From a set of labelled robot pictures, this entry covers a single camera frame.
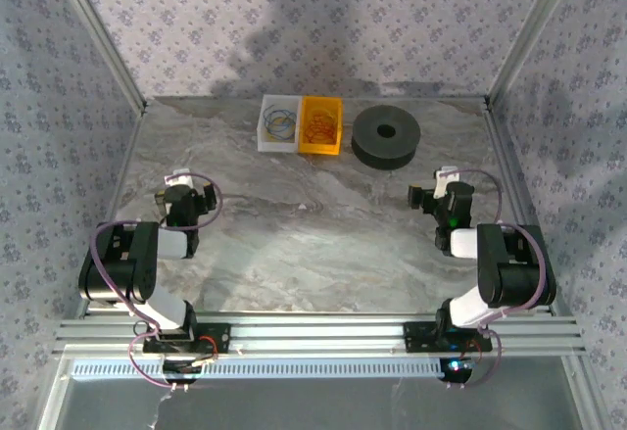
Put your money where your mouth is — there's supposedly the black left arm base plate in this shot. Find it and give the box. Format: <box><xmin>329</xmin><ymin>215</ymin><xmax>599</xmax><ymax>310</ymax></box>
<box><xmin>142</xmin><ymin>324</ymin><xmax>232</xmax><ymax>356</ymax></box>

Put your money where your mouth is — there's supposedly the black cable spool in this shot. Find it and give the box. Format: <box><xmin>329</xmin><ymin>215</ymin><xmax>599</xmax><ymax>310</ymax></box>
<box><xmin>350</xmin><ymin>105</ymin><xmax>422</xmax><ymax>171</ymax></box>

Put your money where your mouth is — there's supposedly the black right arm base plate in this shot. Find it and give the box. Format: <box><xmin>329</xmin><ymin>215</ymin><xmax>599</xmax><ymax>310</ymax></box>
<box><xmin>404</xmin><ymin>320</ymin><xmax>494</xmax><ymax>354</ymax></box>

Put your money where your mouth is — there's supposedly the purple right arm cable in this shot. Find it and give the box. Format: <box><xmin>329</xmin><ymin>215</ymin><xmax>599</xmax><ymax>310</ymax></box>
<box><xmin>440</xmin><ymin>167</ymin><xmax>548</xmax><ymax>392</ymax></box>

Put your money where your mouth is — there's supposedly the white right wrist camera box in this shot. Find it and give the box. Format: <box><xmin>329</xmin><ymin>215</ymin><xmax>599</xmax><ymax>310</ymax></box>
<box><xmin>433</xmin><ymin>166</ymin><xmax>460</xmax><ymax>197</ymax></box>

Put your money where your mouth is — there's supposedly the black controller box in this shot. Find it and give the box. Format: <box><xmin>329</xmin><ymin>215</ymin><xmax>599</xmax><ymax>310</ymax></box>
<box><xmin>440</xmin><ymin>357</ymin><xmax>476</xmax><ymax>383</ymax></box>
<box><xmin>161</xmin><ymin>358</ymin><xmax>202</xmax><ymax>385</ymax></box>

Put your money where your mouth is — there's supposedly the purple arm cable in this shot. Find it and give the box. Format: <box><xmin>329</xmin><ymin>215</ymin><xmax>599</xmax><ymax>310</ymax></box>
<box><xmin>92</xmin><ymin>170</ymin><xmax>225</xmax><ymax>392</ymax></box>
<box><xmin>440</xmin><ymin>167</ymin><xmax>548</xmax><ymax>392</ymax></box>

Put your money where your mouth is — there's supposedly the white slotted cable duct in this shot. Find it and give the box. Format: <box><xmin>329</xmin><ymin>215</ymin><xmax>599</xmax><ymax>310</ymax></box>
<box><xmin>71</xmin><ymin>358</ymin><xmax>445</xmax><ymax>380</ymax></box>

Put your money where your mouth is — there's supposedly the aluminium side rail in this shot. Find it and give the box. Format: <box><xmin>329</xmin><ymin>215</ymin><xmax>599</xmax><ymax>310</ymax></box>
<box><xmin>482</xmin><ymin>101</ymin><xmax>559</xmax><ymax>316</ymax></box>
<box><xmin>72</xmin><ymin>104</ymin><xmax>148</xmax><ymax>318</ymax></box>

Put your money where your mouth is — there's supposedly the yellow wire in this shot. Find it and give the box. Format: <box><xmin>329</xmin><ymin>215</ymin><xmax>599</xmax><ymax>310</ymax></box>
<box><xmin>308</xmin><ymin>101</ymin><xmax>339</xmax><ymax>122</ymax></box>
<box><xmin>266</xmin><ymin>114</ymin><xmax>295</xmax><ymax>142</ymax></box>

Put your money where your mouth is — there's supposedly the aluminium mounting rail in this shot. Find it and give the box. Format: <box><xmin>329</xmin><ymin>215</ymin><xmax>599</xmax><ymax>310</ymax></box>
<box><xmin>53</xmin><ymin>314</ymin><xmax>588</xmax><ymax>358</ymax></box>

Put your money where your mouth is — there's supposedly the blue wire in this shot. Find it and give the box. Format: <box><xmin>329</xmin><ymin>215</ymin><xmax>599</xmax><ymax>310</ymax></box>
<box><xmin>262</xmin><ymin>103</ymin><xmax>298</xmax><ymax>140</ymax></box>

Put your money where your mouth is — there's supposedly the white plastic bin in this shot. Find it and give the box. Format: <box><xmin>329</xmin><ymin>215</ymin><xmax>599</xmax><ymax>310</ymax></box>
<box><xmin>257</xmin><ymin>94</ymin><xmax>303</xmax><ymax>155</ymax></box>

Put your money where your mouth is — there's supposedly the orange plastic bin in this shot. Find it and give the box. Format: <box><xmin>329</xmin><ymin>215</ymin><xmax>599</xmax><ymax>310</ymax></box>
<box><xmin>297</xmin><ymin>95</ymin><xmax>344</xmax><ymax>158</ymax></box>

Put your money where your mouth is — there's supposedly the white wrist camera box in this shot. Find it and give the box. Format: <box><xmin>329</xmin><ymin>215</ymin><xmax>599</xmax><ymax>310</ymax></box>
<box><xmin>166</xmin><ymin>168</ymin><xmax>195</xmax><ymax>189</ymax></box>
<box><xmin>433</xmin><ymin>166</ymin><xmax>460</xmax><ymax>197</ymax></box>

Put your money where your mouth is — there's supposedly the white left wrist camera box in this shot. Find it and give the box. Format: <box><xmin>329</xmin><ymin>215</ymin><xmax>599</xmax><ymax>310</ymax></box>
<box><xmin>166</xmin><ymin>168</ymin><xmax>195</xmax><ymax>189</ymax></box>

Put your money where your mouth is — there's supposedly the aluminium frame post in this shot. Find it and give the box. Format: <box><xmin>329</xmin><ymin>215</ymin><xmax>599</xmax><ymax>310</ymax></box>
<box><xmin>48</xmin><ymin>0</ymin><xmax>148</xmax><ymax>116</ymax></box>
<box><xmin>483</xmin><ymin>0</ymin><xmax>584</xmax><ymax>111</ymax></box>

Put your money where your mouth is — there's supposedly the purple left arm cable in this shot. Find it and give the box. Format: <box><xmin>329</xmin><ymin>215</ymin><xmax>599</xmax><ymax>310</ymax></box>
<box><xmin>92</xmin><ymin>170</ymin><xmax>225</xmax><ymax>392</ymax></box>

